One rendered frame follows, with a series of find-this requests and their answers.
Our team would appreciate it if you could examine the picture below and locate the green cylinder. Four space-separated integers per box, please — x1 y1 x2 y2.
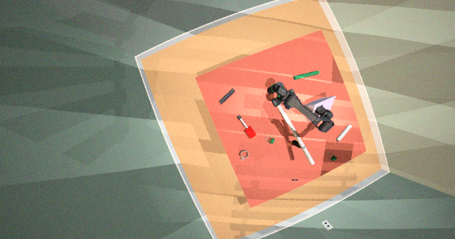
294 70 320 80

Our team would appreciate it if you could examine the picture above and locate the white cylinder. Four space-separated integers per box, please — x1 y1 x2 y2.
336 124 352 142

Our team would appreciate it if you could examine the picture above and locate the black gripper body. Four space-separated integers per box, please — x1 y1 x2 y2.
271 89 296 107

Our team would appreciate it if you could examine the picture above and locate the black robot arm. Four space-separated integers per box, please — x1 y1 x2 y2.
274 85 335 133

